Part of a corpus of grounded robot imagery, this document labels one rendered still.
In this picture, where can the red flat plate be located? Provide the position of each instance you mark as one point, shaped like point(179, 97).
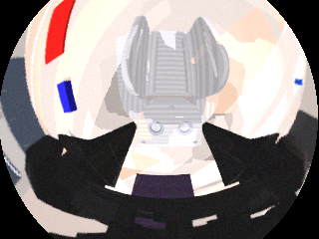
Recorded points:
point(58, 30)

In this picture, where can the blue flat block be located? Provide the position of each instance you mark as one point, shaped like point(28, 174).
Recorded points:
point(66, 96)

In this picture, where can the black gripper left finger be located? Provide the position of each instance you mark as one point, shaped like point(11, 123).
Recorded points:
point(106, 153)

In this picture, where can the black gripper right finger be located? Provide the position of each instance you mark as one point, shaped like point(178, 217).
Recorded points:
point(232, 152)

